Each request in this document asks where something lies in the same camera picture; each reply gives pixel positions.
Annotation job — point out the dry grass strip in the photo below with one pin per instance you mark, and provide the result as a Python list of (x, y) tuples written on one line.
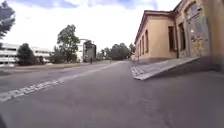
[(50, 66)]

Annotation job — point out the grey tall building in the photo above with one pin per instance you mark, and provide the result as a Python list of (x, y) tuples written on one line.
[(89, 51)]

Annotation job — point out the row of trees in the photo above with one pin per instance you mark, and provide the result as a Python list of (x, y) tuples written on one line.
[(118, 51)]

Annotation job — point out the tall green tree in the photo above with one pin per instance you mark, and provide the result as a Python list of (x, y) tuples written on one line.
[(68, 40)]

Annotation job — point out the grey asphalt pavement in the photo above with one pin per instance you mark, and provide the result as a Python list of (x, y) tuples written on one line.
[(110, 100)]

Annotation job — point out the yellow building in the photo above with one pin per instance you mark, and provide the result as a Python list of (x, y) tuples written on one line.
[(156, 36)]

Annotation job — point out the white long building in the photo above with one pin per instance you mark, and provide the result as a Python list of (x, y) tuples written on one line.
[(8, 53)]

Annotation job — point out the grey asphalt road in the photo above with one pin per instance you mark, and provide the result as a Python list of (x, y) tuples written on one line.
[(26, 78)]

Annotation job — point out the grey cobblestone strip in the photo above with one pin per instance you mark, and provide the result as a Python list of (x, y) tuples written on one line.
[(30, 88)]

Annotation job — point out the dark round tree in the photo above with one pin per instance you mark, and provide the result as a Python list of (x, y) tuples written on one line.
[(26, 55)]

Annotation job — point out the grey concrete ramp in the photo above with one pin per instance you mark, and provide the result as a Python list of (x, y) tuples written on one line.
[(156, 68)]

